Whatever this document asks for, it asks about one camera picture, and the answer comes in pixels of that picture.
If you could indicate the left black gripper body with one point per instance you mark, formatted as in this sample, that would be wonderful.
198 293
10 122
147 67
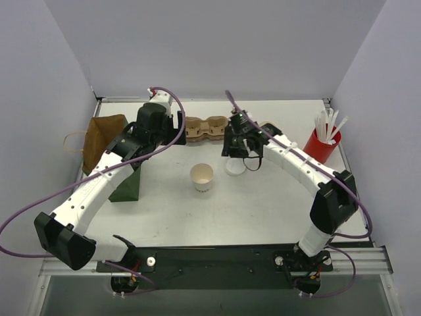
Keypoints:
181 127

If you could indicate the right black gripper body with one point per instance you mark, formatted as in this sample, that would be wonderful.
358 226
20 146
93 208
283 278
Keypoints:
227 141

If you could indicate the clear plastic cup lid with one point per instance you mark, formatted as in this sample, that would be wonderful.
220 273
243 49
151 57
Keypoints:
234 166

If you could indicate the white paper coffee cup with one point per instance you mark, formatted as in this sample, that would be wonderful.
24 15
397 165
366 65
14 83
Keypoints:
202 176

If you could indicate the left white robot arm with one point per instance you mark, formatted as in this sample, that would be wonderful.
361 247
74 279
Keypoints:
62 232

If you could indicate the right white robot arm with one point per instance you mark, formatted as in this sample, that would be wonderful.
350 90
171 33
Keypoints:
334 192

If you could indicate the brown cardboard cup carrier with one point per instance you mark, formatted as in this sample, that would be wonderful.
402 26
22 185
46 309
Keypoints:
211 128

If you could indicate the green paper bag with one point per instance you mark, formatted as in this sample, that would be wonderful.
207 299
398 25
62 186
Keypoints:
99 134

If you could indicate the red straw holder cup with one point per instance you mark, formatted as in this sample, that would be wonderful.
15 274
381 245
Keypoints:
319 150

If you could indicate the white wrapped straw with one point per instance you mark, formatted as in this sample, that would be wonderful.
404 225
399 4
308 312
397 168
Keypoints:
321 122
338 127

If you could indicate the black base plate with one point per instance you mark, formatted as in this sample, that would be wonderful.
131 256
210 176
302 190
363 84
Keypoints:
244 267

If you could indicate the aluminium rail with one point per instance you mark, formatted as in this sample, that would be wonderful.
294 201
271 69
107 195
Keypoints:
368 261

